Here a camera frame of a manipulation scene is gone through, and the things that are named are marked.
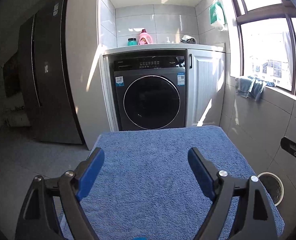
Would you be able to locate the round white trash bin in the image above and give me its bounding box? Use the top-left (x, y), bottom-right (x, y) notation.
top-left (258, 172), bottom-right (285, 206)

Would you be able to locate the blue cloth on sill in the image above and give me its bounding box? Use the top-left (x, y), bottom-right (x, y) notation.
top-left (235, 76), bottom-right (275, 102)

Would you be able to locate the blue terry towel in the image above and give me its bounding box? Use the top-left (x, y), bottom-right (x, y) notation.
top-left (59, 125), bottom-right (286, 240)

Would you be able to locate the white cabinet door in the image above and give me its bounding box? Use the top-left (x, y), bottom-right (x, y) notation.
top-left (186, 49), bottom-right (226, 127)

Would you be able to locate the green white hanging bag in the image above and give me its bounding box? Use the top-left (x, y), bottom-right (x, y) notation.
top-left (209, 0), bottom-right (228, 31)

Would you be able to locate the dark grey washing machine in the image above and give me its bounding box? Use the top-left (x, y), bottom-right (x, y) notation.
top-left (112, 53), bottom-right (187, 131)

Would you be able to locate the pink detergent bottle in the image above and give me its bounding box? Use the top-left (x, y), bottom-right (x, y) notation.
top-left (138, 29), bottom-right (153, 45)

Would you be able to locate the dark refrigerator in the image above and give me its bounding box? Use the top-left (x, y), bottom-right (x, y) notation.
top-left (18, 0), bottom-right (83, 144)

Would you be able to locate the teal lidded jar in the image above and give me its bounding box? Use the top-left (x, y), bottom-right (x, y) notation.
top-left (127, 37), bottom-right (137, 46)

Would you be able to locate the window frame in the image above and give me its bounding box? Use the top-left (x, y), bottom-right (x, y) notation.
top-left (232, 0), bottom-right (296, 96)

